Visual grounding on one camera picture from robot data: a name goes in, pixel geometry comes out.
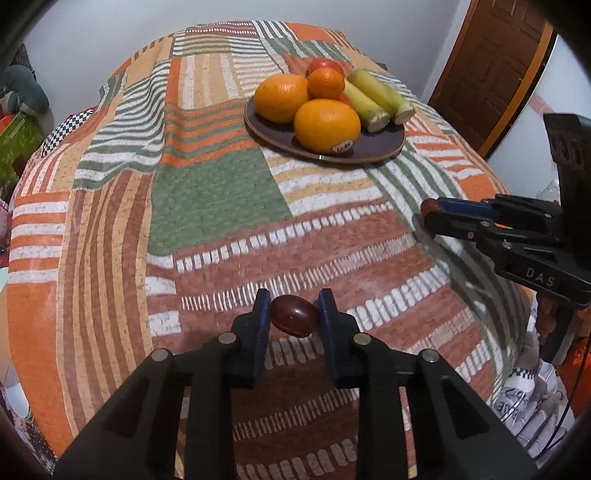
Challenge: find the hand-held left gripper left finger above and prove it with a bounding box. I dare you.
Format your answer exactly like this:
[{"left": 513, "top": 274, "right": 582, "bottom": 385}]
[{"left": 53, "top": 288, "right": 273, "bottom": 480}]

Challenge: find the brown wooden door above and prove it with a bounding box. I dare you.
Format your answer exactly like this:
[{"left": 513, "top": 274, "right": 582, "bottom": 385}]
[{"left": 427, "top": 0, "right": 555, "bottom": 158}]

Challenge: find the red apple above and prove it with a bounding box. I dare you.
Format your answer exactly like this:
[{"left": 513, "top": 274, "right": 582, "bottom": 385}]
[{"left": 305, "top": 56, "right": 345, "bottom": 79}]

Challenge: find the small tangerine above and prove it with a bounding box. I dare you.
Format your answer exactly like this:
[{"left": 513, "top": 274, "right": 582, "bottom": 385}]
[{"left": 307, "top": 67, "right": 346, "bottom": 100}]

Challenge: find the dark purple plate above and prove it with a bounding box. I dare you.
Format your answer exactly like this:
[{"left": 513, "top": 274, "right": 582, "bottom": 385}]
[{"left": 244, "top": 95, "right": 407, "bottom": 165}]

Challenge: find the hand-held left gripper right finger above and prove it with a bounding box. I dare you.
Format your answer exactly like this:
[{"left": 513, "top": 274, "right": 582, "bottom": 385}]
[{"left": 318, "top": 288, "right": 541, "bottom": 480}]

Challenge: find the large orange with sticker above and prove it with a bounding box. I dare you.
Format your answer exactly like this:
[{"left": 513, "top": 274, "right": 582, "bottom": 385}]
[{"left": 294, "top": 98, "right": 362, "bottom": 154}]

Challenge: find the short yellow corn piece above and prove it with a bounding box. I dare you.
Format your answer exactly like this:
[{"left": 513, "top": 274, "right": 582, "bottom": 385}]
[{"left": 344, "top": 78, "right": 389, "bottom": 133}]

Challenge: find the person's right hand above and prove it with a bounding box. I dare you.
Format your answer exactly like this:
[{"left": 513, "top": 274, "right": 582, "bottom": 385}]
[{"left": 536, "top": 295, "right": 553, "bottom": 339}]

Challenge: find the long yellow corn piece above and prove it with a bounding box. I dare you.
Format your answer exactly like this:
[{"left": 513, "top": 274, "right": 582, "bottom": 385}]
[{"left": 347, "top": 68, "right": 415, "bottom": 125}]

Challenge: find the white printed cloth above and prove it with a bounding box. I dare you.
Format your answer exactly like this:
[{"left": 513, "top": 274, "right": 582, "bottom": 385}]
[{"left": 492, "top": 295, "right": 573, "bottom": 457}]

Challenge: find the black white checkered cloth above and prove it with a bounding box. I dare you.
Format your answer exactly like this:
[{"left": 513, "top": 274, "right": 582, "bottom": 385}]
[{"left": 41, "top": 107, "right": 100, "bottom": 155}]

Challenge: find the striped patchwork blanket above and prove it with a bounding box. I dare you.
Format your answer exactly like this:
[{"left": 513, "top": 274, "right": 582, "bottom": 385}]
[{"left": 7, "top": 19, "right": 532, "bottom": 480}]

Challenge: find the green storage box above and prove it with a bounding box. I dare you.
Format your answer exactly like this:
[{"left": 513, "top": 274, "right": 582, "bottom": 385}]
[{"left": 0, "top": 113, "right": 44, "bottom": 195}]

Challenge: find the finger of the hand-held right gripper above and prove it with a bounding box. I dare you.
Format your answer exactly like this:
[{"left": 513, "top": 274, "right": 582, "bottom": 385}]
[
  {"left": 436, "top": 194, "right": 561, "bottom": 223},
  {"left": 424, "top": 210, "right": 561, "bottom": 248}
]

